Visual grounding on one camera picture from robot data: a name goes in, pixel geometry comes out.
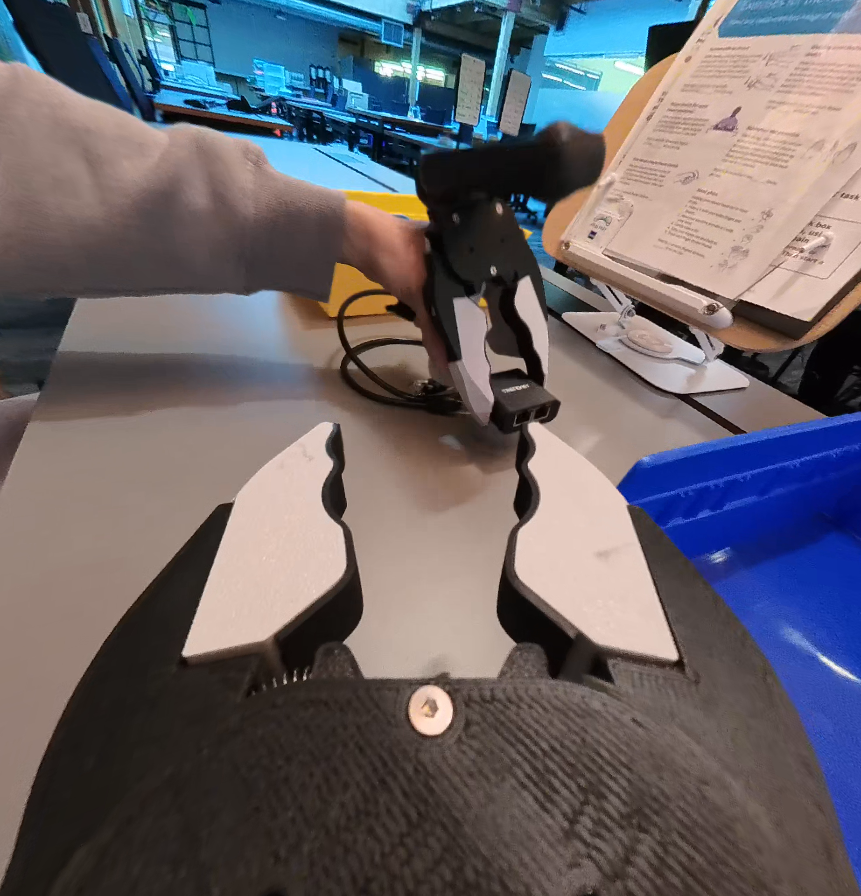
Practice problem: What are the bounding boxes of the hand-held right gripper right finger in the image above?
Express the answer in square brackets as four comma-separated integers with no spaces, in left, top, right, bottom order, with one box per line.
[497,423,683,666]

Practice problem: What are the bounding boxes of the person's left forearm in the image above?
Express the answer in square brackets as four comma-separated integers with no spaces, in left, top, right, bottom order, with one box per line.
[0,49,350,302]

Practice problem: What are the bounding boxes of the printed instruction sheets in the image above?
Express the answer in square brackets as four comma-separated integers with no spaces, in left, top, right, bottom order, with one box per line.
[563,0,861,323]

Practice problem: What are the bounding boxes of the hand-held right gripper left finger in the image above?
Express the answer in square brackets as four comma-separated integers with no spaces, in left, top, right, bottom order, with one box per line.
[180,421,366,666]

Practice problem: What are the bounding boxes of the yellow plastic bin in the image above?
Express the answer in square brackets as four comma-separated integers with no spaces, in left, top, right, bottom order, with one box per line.
[318,189,536,320]

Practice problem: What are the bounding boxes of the person's left hand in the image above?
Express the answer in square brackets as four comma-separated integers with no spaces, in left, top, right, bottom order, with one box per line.
[343,199,451,382]

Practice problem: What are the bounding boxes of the person's grey sweatshirt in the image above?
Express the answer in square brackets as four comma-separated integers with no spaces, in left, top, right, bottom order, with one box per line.
[0,395,41,520]

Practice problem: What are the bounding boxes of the black ethernet cable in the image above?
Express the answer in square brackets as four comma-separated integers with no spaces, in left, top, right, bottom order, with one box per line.
[336,288,473,416]

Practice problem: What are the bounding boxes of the blue plastic bin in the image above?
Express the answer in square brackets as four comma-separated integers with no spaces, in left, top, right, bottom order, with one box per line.
[616,409,861,896]

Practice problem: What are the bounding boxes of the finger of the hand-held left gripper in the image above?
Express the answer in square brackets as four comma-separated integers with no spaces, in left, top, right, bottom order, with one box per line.
[444,294,503,428]
[486,273,552,387]

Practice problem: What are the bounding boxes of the black ethernet splitter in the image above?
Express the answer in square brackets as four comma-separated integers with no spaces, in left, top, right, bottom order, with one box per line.
[488,370,562,434]

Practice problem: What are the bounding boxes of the grey desk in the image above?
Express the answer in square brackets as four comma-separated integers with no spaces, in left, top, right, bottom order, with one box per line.
[0,290,826,876]

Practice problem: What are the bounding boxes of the black monitor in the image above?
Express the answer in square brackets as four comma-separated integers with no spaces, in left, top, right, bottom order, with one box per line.
[644,21,720,71]

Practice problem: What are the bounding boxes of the wooden document stand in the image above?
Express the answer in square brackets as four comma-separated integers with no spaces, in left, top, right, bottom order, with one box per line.
[542,52,861,395]

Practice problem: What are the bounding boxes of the white standing sign board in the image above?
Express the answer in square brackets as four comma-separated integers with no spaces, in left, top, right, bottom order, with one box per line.
[499,69,533,138]
[455,52,487,127]

